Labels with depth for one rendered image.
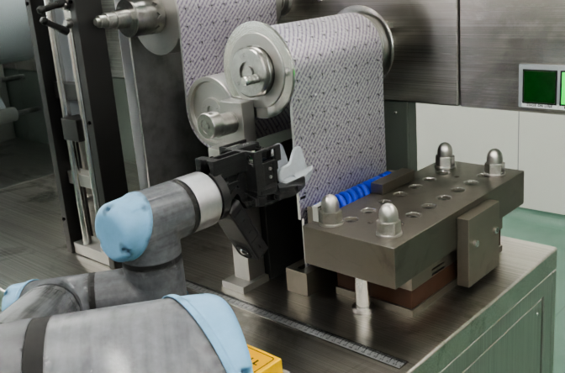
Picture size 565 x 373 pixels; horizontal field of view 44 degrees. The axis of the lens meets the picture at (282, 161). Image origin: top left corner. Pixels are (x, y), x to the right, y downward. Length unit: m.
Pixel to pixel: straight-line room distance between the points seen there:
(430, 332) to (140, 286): 0.40
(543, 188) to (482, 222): 2.78
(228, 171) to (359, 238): 0.20
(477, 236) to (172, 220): 0.48
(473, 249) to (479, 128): 2.87
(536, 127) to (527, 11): 2.64
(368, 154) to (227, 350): 0.77
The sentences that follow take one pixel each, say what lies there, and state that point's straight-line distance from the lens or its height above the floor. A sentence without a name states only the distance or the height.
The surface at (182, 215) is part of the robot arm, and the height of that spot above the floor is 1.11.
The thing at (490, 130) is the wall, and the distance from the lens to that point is 3.91.
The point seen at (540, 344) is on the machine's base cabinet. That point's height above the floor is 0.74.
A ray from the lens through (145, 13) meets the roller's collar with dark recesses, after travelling 1.20.
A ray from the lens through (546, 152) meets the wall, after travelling 3.81.
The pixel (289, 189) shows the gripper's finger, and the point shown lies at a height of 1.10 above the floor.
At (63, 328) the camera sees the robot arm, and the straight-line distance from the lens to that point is 0.51.
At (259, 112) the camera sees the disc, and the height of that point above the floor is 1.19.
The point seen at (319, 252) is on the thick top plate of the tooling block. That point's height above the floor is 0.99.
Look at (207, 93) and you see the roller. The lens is 1.17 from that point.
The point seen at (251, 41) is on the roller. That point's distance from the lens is 1.06.
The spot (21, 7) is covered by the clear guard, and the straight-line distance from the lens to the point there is 1.94.
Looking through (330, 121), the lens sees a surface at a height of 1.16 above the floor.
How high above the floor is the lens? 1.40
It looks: 16 degrees down
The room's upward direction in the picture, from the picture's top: 4 degrees counter-clockwise
